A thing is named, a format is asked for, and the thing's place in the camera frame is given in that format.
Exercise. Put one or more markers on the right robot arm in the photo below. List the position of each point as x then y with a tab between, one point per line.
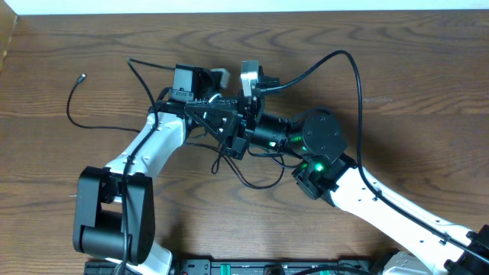
326	172

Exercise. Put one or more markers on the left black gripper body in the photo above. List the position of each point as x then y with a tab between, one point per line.
199	97

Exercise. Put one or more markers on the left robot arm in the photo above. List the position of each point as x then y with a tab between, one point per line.
114	217

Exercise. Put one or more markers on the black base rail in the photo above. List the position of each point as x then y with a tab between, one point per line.
249	267

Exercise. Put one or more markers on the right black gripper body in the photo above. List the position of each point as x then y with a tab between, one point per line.
253	111

